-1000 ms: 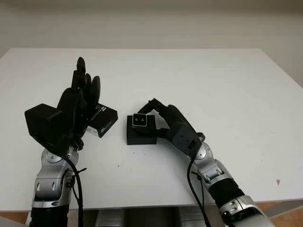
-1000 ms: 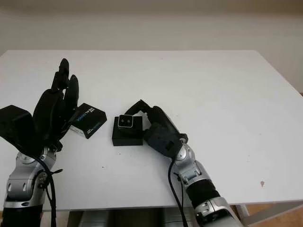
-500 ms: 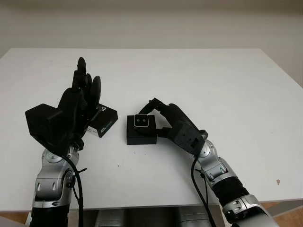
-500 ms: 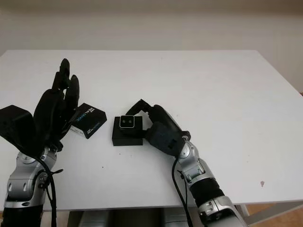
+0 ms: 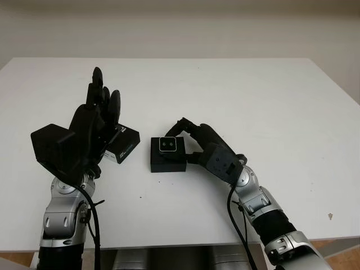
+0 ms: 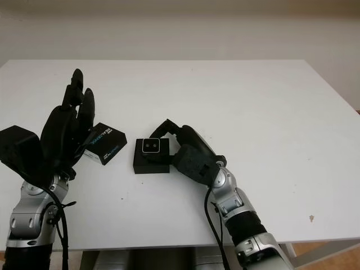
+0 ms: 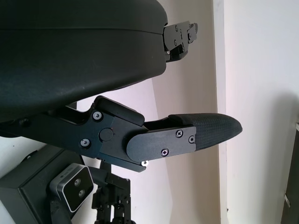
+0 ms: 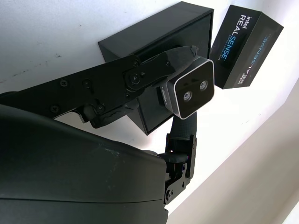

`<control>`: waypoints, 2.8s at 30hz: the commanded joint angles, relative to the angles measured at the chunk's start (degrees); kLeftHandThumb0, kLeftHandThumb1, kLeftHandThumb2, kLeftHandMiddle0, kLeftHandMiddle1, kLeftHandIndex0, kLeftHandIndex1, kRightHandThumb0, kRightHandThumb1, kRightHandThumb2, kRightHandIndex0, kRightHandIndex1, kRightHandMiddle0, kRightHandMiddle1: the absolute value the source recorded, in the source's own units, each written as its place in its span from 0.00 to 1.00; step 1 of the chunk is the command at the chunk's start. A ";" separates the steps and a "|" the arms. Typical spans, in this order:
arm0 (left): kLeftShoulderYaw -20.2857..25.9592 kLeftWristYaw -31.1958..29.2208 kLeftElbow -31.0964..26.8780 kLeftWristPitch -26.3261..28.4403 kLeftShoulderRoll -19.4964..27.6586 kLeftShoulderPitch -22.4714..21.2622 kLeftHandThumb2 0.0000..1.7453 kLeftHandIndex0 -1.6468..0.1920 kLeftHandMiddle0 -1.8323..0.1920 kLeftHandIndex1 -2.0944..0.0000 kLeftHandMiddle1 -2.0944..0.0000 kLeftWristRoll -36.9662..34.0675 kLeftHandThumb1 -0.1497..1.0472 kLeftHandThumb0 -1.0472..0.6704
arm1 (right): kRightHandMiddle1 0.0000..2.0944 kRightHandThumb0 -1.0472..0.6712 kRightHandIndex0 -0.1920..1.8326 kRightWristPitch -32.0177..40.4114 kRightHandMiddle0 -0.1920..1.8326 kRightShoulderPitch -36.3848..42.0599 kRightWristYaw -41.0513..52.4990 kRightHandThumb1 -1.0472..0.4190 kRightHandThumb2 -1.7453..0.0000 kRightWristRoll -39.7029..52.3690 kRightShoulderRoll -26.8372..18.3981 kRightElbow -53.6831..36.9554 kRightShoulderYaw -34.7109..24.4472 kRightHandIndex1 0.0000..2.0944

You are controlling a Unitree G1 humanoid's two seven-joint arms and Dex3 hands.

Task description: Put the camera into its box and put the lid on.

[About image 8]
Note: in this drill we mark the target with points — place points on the black box base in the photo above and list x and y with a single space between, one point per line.
163 28

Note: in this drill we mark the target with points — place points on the black RealSense box lid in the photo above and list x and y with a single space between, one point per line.
243 46

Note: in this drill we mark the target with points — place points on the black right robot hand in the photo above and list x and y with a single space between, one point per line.
70 175

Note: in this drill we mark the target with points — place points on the small silver black camera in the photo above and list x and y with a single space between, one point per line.
196 91

